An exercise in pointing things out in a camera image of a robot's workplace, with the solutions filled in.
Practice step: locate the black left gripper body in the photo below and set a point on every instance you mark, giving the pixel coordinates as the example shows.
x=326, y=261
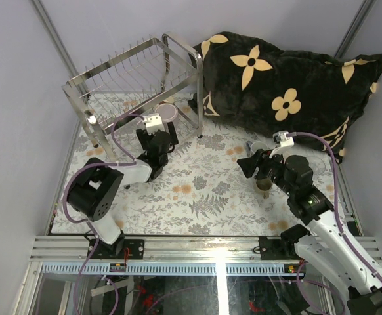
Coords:
x=144, y=138

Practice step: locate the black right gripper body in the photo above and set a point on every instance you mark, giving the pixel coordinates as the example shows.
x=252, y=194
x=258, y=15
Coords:
x=272, y=168

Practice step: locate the blue textured square mug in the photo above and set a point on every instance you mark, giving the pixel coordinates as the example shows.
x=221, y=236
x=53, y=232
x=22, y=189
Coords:
x=252, y=147

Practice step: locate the clear faceted drinking glass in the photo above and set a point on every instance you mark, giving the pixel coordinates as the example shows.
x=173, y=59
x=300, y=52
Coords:
x=317, y=164

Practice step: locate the pink ribbed ceramic mug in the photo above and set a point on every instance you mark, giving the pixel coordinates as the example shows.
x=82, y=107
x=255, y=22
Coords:
x=168, y=112

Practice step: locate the olive green ceramic mug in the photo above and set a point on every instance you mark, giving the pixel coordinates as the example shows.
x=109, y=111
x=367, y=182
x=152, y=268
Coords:
x=263, y=187

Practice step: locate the steel two-tier dish rack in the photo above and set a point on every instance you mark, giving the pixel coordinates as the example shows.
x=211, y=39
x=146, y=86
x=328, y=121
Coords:
x=133, y=81

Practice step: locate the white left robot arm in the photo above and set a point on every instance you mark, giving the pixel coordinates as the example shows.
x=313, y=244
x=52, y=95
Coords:
x=91, y=191

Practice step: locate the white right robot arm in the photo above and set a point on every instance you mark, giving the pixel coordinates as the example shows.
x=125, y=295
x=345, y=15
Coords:
x=320, y=238

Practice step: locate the floral patterned table mat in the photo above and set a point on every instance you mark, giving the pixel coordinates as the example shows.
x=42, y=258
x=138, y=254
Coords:
x=202, y=190

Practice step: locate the black floral plush pillow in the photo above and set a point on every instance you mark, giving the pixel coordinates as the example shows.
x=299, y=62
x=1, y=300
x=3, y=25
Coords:
x=253, y=84

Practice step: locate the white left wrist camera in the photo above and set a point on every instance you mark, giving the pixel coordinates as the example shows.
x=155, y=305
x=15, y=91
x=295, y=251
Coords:
x=153, y=123

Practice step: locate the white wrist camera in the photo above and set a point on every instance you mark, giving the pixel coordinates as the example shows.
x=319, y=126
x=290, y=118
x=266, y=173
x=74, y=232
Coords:
x=153, y=123
x=283, y=142

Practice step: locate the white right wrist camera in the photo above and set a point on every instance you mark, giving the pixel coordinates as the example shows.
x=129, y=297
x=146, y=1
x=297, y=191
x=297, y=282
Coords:
x=283, y=142

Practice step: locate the aluminium front rail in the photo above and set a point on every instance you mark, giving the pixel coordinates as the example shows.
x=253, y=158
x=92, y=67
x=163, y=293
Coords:
x=162, y=255

